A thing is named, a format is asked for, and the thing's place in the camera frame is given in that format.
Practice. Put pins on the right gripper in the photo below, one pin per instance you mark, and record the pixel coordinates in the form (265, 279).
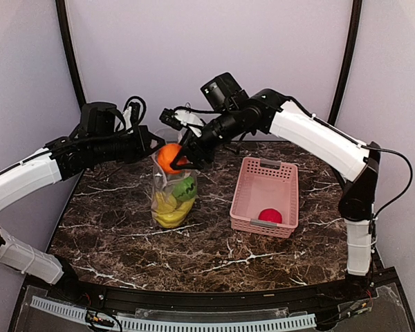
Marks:
(189, 146)

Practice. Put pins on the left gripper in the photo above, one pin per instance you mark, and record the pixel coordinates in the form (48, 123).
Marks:
(144, 149)

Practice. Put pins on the orange fruit toy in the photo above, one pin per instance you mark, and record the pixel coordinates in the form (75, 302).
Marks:
(166, 156)

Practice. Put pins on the green watermelon toy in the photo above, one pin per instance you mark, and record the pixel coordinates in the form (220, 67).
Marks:
(185, 189)

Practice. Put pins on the clear polka dot zip bag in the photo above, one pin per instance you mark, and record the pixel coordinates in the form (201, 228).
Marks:
(161, 182)

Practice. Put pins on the yellow pear toy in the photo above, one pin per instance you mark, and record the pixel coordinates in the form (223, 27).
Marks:
(163, 209)

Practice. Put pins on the yellow banana toy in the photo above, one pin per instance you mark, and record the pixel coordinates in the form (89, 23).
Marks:
(175, 218)

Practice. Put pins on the pink perforated plastic basket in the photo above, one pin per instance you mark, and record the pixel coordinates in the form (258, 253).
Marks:
(265, 184)

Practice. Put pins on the red apple toy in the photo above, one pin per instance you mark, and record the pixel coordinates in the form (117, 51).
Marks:
(270, 215)

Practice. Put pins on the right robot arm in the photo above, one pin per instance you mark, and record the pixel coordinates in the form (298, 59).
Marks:
(271, 112)

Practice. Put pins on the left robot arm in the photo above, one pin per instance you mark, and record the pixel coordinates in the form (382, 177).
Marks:
(104, 134)

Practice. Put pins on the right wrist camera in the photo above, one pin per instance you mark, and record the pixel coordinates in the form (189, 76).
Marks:
(181, 117)

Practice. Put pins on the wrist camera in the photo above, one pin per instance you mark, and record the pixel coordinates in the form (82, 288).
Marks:
(131, 113)
(181, 117)

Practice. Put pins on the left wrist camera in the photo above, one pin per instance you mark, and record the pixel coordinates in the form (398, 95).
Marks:
(131, 113)

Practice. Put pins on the left black frame post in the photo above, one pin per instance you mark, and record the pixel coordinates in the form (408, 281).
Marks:
(65, 32)

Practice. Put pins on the black frame post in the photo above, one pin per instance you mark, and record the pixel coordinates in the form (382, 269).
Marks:
(345, 68)
(65, 32)

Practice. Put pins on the white slotted cable duct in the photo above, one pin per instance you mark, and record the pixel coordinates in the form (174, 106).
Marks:
(147, 320)

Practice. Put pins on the black front rail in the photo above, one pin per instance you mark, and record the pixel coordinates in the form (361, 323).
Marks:
(315, 298)

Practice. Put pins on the right black frame post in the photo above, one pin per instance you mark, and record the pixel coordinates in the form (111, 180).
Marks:
(345, 68)

